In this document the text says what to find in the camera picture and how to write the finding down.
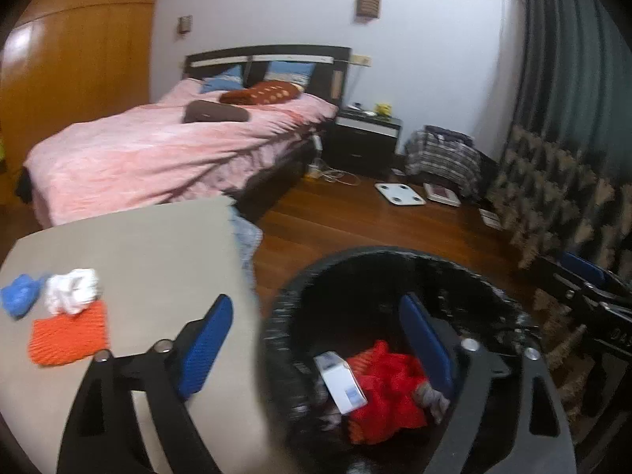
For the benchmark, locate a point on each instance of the right blue pillow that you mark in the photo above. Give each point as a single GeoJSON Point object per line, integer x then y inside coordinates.
{"type": "Point", "coordinates": [297, 73]}

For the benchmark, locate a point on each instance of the white cloth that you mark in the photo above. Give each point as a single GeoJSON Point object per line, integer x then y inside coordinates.
{"type": "Point", "coordinates": [71, 293]}

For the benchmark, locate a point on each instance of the yellow plush toy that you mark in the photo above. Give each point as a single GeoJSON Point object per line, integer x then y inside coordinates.
{"type": "Point", "coordinates": [383, 110]}

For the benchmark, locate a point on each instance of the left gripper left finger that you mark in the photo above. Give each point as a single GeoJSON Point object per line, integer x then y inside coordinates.
{"type": "Point", "coordinates": [103, 433]}

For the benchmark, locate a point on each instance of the blue plastic bag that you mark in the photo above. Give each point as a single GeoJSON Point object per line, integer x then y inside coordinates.
{"type": "Point", "coordinates": [21, 294]}

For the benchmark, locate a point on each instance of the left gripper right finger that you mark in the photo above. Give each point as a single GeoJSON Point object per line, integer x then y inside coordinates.
{"type": "Point", "coordinates": [503, 413]}

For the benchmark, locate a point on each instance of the blue pillow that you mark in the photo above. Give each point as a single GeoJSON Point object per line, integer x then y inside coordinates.
{"type": "Point", "coordinates": [297, 73]}
{"type": "Point", "coordinates": [228, 80]}

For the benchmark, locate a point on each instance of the black lined trash bin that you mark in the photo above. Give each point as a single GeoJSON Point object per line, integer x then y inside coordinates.
{"type": "Point", "coordinates": [346, 302]}

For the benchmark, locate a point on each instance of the brown dotted pillow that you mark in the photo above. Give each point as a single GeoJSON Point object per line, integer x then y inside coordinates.
{"type": "Point", "coordinates": [265, 93]}

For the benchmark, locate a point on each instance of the white blue carton box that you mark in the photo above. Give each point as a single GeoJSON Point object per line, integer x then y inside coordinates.
{"type": "Point", "coordinates": [341, 382]}

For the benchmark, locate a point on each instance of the wooden wardrobe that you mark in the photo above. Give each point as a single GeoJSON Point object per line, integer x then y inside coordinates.
{"type": "Point", "coordinates": [68, 61]}

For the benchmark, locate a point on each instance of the wall power socket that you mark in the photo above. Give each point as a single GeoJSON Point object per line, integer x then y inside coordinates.
{"type": "Point", "coordinates": [361, 60]}

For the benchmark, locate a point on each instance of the dark green patterned curtain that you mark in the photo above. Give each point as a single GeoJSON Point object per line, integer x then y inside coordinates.
{"type": "Point", "coordinates": [564, 181]}

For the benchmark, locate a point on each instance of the brown cushion on bed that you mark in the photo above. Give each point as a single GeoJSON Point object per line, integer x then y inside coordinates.
{"type": "Point", "coordinates": [205, 111]}

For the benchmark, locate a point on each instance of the grey quilted mat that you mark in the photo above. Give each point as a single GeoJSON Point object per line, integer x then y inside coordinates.
{"type": "Point", "coordinates": [249, 238]}

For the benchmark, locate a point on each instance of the wall lamp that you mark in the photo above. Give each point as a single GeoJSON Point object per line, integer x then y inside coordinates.
{"type": "Point", "coordinates": [367, 9]}
{"type": "Point", "coordinates": [184, 25]}

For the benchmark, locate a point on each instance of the left blue pillow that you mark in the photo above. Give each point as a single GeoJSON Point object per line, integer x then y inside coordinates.
{"type": "Point", "coordinates": [228, 80]}

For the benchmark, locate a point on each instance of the right wall lamp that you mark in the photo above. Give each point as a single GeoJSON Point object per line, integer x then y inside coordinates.
{"type": "Point", "coordinates": [367, 9]}

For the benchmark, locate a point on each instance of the bed with pink cover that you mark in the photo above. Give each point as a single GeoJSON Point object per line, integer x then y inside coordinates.
{"type": "Point", "coordinates": [147, 155]}

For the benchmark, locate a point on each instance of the orange foam net sheet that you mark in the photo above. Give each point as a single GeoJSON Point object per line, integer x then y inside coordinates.
{"type": "Point", "coordinates": [65, 339]}

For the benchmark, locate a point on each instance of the black bedside cabinet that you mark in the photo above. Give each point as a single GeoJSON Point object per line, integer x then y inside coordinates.
{"type": "Point", "coordinates": [362, 144]}

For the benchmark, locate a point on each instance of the white bathroom scale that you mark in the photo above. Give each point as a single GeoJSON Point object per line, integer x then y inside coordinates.
{"type": "Point", "coordinates": [400, 195]}

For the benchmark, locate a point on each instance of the grey cloth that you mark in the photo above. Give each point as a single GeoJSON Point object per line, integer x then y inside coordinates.
{"type": "Point", "coordinates": [432, 401]}

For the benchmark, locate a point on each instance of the red fabric garment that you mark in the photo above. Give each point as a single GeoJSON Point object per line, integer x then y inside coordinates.
{"type": "Point", "coordinates": [388, 381]}

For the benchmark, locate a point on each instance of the left wall lamp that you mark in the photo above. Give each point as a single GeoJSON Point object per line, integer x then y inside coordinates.
{"type": "Point", "coordinates": [184, 25]}

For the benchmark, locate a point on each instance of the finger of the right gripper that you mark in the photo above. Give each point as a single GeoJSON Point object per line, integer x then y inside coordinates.
{"type": "Point", "coordinates": [582, 268]}

